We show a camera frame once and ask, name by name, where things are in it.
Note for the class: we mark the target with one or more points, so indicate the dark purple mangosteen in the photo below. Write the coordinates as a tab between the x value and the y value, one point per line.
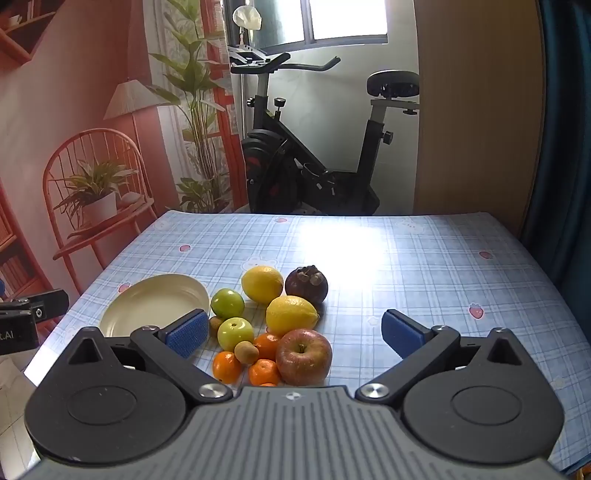
306	284

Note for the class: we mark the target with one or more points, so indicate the blue checked tablecloth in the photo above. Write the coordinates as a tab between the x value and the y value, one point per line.
415	277

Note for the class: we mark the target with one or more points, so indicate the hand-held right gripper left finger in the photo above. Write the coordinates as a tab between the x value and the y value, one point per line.
187	339

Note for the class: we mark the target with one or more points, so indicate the brown longan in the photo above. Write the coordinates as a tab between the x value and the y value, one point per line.
215	324
246	351

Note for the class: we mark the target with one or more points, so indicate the grey metal pole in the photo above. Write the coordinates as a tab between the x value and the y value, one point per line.
242	92

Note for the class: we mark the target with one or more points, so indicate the window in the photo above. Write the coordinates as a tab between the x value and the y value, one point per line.
346	18

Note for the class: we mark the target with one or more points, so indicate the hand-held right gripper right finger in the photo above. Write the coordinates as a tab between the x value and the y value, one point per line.
400	336

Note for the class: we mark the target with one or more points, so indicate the green apple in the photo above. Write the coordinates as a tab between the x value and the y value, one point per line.
227	303
235	333

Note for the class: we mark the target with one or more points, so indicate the wooden door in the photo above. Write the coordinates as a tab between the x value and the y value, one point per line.
475	115

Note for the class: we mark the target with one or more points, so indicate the cream round plate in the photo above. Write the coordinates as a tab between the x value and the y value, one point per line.
152	300

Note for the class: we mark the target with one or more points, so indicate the red apple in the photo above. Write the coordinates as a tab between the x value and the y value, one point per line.
304	357

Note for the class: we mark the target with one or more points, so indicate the black exercise bike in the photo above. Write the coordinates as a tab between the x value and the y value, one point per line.
277	161

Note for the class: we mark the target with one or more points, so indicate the white plastic bag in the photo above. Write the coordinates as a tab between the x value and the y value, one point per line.
247	17

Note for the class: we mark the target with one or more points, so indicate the yellow lemon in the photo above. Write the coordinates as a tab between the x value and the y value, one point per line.
262	284
292	314

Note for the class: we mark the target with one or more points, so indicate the wall poster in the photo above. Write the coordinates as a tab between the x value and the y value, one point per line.
92	69

